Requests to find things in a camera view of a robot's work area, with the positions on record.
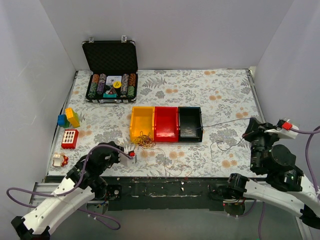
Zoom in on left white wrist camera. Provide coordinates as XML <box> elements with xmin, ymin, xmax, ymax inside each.
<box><xmin>119</xmin><ymin>150</ymin><xmax>137</xmax><ymax>168</ymax></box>

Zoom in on stacked coloured toy bricks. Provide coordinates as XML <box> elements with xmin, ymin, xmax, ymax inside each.
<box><xmin>57</xmin><ymin>107</ymin><xmax>80</xmax><ymax>129</ymax></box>

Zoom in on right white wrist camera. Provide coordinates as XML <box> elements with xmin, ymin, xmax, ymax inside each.
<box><xmin>264</xmin><ymin>119</ymin><xmax>299</xmax><ymax>140</ymax></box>

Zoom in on yellow plastic bin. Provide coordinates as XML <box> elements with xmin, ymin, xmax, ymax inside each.
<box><xmin>129</xmin><ymin>106</ymin><xmax>155</xmax><ymax>142</ymax></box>

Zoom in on aluminium frame rail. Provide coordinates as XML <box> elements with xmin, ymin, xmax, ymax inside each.
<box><xmin>29</xmin><ymin>182</ymin><xmax>88</xmax><ymax>208</ymax></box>

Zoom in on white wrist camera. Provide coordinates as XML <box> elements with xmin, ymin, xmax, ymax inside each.
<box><xmin>264</xmin><ymin>119</ymin><xmax>299</xmax><ymax>140</ymax></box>
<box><xmin>119</xmin><ymin>150</ymin><xmax>137</xmax><ymax>168</ymax></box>

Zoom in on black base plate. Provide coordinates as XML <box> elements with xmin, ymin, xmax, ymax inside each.
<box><xmin>89</xmin><ymin>176</ymin><xmax>227</xmax><ymax>211</ymax></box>

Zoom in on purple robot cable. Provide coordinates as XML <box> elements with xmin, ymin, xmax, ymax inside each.
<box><xmin>257</xmin><ymin>126</ymin><xmax>320</xmax><ymax>240</ymax></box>
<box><xmin>6</xmin><ymin>145</ymin><xmax>135</xmax><ymax>231</ymax></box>

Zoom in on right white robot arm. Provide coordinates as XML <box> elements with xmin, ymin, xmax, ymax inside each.
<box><xmin>224</xmin><ymin>117</ymin><xmax>320</xmax><ymax>229</ymax></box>

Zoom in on floral table mat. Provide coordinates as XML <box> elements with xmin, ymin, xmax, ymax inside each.
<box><xmin>47</xmin><ymin>69</ymin><xmax>264</xmax><ymax>178</ymax></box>

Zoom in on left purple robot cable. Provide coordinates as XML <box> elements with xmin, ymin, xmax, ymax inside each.
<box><xmin>6</xmin><ymin>145</ymin><xmax>135</xmax><ymax>231</ymax></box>

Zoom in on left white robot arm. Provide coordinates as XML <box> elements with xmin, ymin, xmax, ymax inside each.
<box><xmin>11</xmin><ymin>141</ymin><xmax>124</xmax><ymax>240</ymax></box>

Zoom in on black plastic bin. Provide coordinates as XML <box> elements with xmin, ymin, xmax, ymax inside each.
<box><xmin>178</xmin><ymin>106</ymin><xmax>204</xmax><ymax>143</ymax></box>

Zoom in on purple wire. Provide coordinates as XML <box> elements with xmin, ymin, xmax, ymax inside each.
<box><xmin>184</xmin><ymin>117</ymin><xmax>252</xmax><ymax>162</ymax></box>

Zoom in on small white red toy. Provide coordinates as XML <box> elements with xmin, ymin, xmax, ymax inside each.
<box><xmin>52</xmin><ymin>154</ymin><xmax>69</xmax><ymax>167</ymax></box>

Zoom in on red white toy brick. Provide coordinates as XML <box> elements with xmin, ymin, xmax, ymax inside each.
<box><xmin>61</xmin><ymin>129</ymin><xmax>79</xmax><ymax>149</ymax></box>

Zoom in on black poker chip case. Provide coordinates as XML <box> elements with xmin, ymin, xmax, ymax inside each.
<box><xmin>82</xmin><ymin>35</ymin><xmax>139</xmax><ymax>104</ymax></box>

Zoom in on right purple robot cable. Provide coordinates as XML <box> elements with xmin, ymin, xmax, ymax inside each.
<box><xmin>257</xmin><ymin>126</ymin><xmax>320</xmax><ymax>240</ymax></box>

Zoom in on red plastic bin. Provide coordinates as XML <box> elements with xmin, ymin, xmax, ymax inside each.
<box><xmin>154</xmin><ymin>106</ymin><xmax>179</xmax><ymax>143</ymax></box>

